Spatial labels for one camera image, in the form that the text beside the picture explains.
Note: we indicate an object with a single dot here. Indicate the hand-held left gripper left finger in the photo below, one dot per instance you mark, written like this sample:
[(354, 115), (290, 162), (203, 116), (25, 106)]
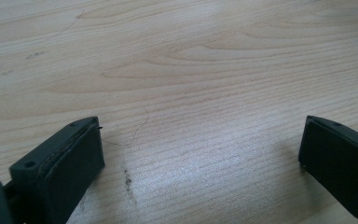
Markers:
[(62, 169)]

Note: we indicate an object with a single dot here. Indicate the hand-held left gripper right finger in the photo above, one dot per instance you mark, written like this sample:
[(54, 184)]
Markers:
[(338, 161)]

